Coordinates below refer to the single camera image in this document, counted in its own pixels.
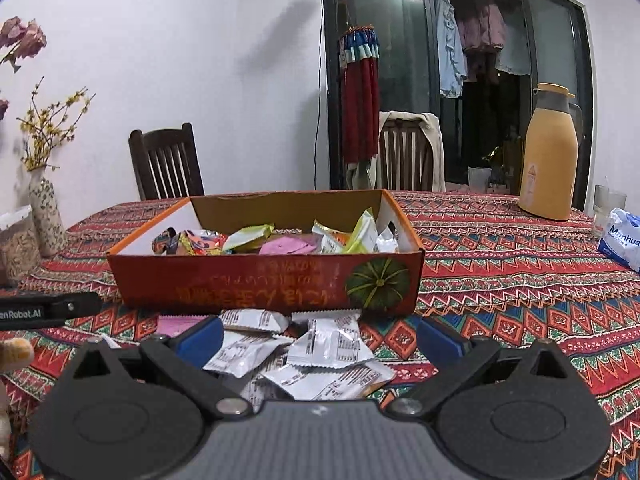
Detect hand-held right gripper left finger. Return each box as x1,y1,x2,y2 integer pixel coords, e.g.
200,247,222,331
59,315,254,421

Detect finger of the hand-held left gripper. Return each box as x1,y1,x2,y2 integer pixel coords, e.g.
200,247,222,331
47,291,103,325

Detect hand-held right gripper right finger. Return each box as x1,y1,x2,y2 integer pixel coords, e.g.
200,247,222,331
387,316,581,423

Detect orange cardboard box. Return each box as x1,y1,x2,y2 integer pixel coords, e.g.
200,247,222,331
106,189,426,317

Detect red yellow snack bag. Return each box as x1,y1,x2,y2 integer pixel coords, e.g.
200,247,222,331
180,229,228,257

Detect pile of silver packets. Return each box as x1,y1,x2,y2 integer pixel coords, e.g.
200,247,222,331
202,309,397,402

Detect pink snack packet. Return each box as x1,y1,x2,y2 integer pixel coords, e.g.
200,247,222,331
257,237,321,256

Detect person's left hand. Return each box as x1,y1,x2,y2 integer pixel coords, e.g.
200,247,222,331
0,338,35,373

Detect flat pink packet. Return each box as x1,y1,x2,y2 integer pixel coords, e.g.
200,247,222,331
156,314,213,339

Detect patterned ceramic vase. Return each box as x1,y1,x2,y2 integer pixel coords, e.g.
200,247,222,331
28,167,68,257

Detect crumpled white packet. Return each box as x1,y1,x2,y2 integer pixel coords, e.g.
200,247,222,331
374,220,401,253

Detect light green white packet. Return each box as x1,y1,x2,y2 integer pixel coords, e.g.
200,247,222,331
342,208,378,255

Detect white orange snack packet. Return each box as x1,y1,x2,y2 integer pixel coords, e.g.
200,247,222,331
311,220,351,255

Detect yellow flower branches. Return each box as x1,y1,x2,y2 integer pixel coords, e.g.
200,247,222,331
17,77,97,173

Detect white bucket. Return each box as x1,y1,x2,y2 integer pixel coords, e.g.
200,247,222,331
468,166,493,193

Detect dark wooden chair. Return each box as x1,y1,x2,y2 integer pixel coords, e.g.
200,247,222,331
128,122,206,202

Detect pale cloth bundle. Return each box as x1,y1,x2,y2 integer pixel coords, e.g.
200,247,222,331
347,157,379,191

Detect brown slatted wooden chair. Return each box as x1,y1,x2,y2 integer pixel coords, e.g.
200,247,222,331
377,112,436,192

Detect chair with draped cloth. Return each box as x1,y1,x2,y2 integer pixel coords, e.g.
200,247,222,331
378,110,447,192

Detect white blue tissue pack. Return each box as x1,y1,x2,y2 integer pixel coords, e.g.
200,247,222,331
597,207,640,273

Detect clear drinking glass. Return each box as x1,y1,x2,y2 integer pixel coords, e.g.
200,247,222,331
591,184,627,239

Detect orange thermos jug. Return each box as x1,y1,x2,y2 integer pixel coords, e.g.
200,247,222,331
518,82,583,222

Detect dried pink roses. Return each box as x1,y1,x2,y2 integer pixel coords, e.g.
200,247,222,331
0,16,48,121

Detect black framed sliding glass door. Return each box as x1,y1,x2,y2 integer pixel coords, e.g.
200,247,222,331
321,0,596,211

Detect light blue hanging shirt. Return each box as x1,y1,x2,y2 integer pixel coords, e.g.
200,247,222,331
434,0,468,100

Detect white hanging garment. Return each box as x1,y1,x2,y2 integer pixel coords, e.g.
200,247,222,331
495,20,532,77

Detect pink hanging garment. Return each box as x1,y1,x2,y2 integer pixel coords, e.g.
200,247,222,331
457,0,506,56

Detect black lamp cable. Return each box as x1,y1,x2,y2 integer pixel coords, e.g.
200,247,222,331
312,5,326,190

